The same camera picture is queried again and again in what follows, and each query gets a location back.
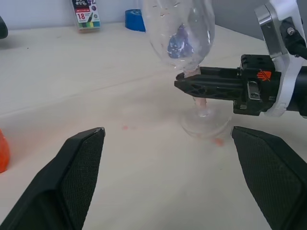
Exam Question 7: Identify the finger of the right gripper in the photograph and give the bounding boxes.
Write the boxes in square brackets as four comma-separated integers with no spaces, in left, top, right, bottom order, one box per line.
[174,74,249,102]
[176,67,242,81]

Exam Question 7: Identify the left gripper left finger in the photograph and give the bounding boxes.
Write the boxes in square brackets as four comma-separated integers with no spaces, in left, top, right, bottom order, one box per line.
[0,126,106,230]

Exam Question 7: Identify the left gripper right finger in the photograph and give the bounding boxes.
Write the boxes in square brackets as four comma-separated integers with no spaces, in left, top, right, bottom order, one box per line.
[231,126,307,230]

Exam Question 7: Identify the clear wine glass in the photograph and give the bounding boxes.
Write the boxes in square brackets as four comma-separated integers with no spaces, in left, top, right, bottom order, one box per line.
[141,0,232,142]

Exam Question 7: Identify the bottle with orange liquid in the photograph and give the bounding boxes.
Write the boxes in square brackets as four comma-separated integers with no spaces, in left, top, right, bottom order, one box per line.
[0,128,12,174]

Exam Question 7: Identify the blue round container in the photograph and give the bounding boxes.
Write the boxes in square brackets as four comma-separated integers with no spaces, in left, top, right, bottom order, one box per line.
[124,9,147,33]

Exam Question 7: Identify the marker pen pack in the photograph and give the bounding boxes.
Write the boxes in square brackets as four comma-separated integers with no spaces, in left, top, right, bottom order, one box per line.
[71,0,102,35]

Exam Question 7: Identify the black handheld controller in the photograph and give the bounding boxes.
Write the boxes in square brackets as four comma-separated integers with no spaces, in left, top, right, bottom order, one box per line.
[0,16,9,40]

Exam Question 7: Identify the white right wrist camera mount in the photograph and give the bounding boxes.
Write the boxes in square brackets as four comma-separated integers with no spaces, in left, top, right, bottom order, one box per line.
[254,0,307,118]

